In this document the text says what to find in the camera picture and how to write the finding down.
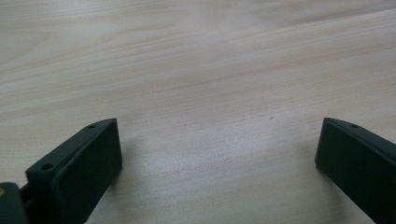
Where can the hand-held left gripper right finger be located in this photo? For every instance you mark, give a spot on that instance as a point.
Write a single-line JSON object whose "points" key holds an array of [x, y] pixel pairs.
{"points": [[358, 161]]}

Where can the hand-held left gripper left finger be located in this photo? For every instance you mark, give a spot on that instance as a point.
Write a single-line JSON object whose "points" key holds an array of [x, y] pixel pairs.
{"points": [[81, 168]]}

